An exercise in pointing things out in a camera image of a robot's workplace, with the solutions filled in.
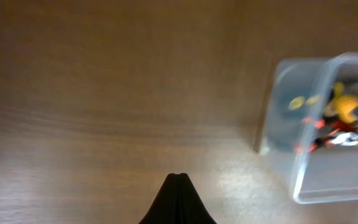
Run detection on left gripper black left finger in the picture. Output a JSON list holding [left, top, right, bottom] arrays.
[[139, 174, 178, 224]]

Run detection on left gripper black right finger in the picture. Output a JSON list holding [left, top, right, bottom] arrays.
[[176, 173, 216, 224]]

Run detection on clear plastic container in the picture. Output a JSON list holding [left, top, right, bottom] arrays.
[[259, 52, 358, 204]]

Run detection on orange black needle-nose pliers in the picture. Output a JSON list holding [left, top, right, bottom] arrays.
[[308, 118, 358, 152]]

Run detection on yellow black screwdriver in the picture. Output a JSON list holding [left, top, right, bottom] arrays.
[[323, 82, 358, 127]]

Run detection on file yellow black handle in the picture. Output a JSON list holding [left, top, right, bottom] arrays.
[[288, 95, 319, 110]]

